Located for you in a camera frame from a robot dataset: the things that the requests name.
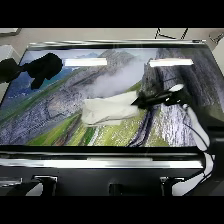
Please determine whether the white garment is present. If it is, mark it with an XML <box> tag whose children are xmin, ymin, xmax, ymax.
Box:
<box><xmin>80</xmin><ymin>90</ymin><xmax>141</xmax><ymax>127</ymax></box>

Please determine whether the silver frame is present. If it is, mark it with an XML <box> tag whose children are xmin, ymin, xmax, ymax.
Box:
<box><xmin>0</xmin><ymin>38</ymin><xmax>214</xmax><ymax>197</ymax></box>

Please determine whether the black cable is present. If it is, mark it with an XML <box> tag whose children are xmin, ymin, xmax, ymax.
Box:
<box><xmin>181</xmin><ymin>120</ymin><xmax>212</xmax><ymax>150</ymax></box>

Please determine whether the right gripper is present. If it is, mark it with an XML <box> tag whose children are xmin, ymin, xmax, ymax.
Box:
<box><xmin>130</xmin><ymin>88</ymin><xmax>175</xmax><ymax>110</ymax></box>

